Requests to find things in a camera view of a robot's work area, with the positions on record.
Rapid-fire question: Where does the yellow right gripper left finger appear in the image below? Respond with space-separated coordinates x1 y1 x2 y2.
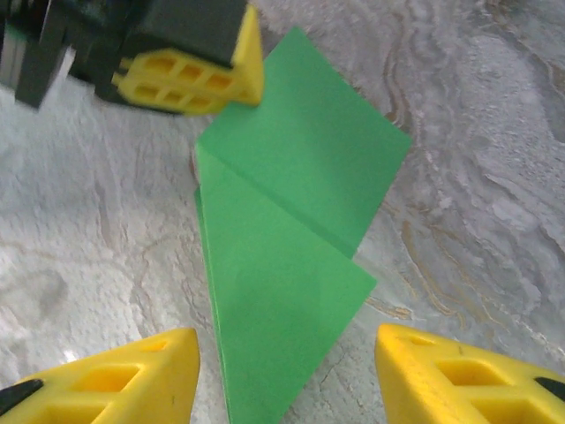
0 329 200 424

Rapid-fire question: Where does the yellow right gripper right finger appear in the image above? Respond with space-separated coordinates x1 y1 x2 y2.
374 324 565 424

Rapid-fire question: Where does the green paper sheet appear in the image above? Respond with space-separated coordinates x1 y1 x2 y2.
193 26 414 424

